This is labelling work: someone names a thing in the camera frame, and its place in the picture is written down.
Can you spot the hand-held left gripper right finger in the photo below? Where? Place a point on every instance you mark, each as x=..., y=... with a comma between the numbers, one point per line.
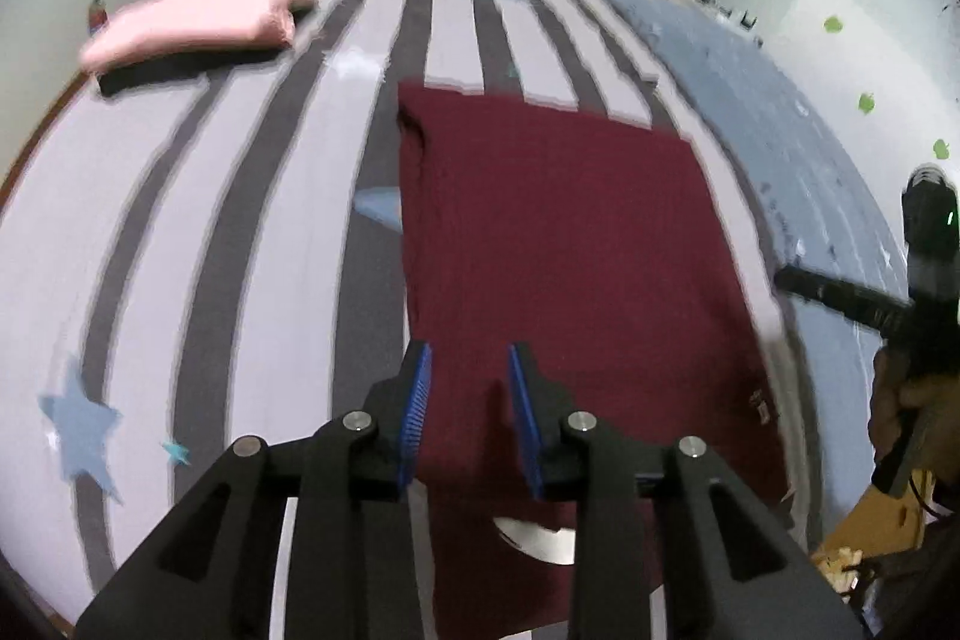
x=525, y=415

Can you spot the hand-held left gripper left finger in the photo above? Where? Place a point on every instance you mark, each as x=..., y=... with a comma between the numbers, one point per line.
x=415, y=415

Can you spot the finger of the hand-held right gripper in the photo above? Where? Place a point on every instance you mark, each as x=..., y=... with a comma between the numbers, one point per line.
x=840, y=293

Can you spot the maroon shirt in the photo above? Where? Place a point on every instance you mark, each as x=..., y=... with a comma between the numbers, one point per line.
x=570, y=235

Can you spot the person's right hand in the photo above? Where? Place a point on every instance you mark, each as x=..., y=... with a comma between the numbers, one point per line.
x=896, y=400

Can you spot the striped bed cover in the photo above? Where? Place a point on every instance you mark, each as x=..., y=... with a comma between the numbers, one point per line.
x=247, y=197

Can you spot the black folded garment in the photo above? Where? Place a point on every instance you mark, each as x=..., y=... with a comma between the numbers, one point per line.
x=150, y=75

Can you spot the pink folded garment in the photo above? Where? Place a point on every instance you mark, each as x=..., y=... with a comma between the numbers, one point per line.
x=187, y=21

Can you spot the green wall sticker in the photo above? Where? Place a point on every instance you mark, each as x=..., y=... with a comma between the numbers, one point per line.
x=940, y=148
x=867, y=102
x=832, y=24

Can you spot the white wall panel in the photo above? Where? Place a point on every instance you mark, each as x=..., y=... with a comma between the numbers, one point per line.
x=840, y=63

